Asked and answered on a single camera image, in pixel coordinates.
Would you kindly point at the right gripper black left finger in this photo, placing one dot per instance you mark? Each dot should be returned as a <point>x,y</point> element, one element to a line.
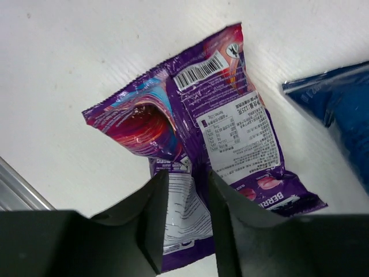
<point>123,240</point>

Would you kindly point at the blue Doritos chip bag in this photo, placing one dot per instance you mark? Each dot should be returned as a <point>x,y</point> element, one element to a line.
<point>339,99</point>

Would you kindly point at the aluminium mounting rail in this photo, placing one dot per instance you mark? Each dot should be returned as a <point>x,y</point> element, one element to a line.
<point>17,194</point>

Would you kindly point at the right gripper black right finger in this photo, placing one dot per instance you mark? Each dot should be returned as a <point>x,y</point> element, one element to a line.
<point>252,241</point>

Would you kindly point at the purple snack packet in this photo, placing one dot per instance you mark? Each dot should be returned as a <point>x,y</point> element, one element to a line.
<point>195,113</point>

